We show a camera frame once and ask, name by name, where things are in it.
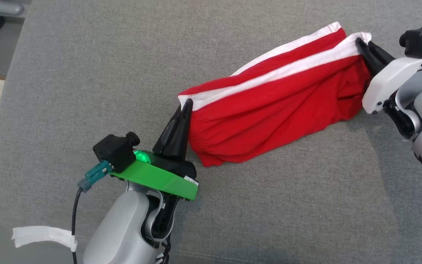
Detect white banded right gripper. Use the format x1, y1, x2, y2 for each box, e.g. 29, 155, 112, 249
355, 37, 422, 114

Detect white tape strap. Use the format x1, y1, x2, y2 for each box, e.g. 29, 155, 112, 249
11, 225, 78, 253

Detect black cable with teal plug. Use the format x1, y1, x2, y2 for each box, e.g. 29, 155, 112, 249
71, 160, 114, 264

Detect red shorts with white stripes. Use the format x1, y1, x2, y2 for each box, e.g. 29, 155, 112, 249
177, 22, 373, 168

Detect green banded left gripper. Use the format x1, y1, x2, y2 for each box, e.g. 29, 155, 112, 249
110, 98, 200, 202

